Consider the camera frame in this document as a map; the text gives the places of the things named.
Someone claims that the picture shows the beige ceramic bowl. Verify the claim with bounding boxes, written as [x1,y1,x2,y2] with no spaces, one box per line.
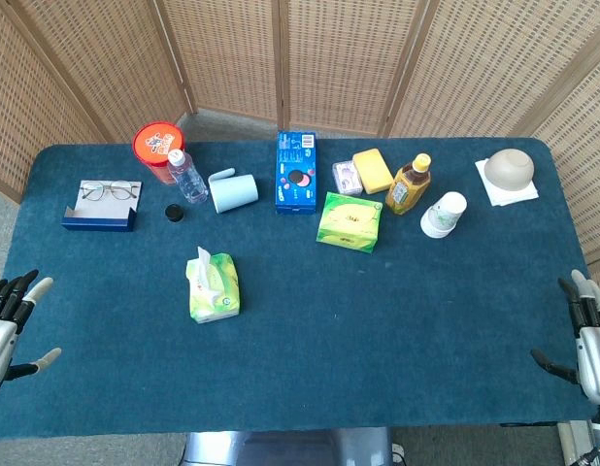
[483,148,536,192]

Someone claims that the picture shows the blue Oreo cookie box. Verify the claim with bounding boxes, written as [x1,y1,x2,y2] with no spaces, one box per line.
[274,131,318,216]

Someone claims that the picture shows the thin metal frame glasses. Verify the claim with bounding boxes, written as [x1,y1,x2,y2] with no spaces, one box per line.
[79,180,141,202]

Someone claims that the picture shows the green yellow box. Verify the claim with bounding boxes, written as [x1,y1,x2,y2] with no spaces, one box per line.
[316,191,383,255]

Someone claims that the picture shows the light blue mug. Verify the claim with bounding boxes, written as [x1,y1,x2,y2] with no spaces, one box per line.
[207,167,259,215]

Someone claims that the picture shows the red jar with orange lid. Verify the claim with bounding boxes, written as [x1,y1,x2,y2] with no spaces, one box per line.
[131,120,186,186]

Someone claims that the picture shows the woven bamboo screen panel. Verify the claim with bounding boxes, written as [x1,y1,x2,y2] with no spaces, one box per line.
[0,0,108,205]
[513,28,600,287]
[279,0,422,138]
[7,0,197,145]
[380,0,600,140]
[151,0,285,130]

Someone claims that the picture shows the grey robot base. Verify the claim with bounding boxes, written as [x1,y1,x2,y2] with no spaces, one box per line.
[181,426,394,466]

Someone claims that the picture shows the blue glasses case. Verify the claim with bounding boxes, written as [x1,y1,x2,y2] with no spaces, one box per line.
[61,180,143,233]

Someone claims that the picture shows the blue felt table cloth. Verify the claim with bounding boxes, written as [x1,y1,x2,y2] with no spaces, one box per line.
[0,137,600,441]

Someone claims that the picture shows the yellow sponge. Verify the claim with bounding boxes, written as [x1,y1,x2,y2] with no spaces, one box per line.
[352,148,395,195]

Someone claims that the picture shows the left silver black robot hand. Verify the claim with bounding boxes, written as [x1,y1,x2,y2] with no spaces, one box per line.
[0,269,62,395]

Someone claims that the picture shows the white paper napkin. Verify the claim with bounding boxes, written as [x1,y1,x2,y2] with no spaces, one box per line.
[475,158,541,209]

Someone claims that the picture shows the small purple clear pack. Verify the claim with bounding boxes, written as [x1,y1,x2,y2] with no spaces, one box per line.
[331,160,364,197]

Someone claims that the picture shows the green soft tissue pack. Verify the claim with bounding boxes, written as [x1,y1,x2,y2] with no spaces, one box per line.
[185,251,242,325]

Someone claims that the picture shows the white printed paper cup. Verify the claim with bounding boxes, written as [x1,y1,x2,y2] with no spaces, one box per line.
[419,191,468,240]

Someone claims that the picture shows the clear plastic water bottle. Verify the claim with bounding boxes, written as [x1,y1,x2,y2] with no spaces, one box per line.
[166,149,210,205]

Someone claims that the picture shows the tea bottle with yellow cap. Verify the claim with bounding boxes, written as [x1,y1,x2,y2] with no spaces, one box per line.
[384,152,433,216]

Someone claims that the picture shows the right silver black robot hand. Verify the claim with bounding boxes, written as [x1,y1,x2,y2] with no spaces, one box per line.
[530,269,600,404]

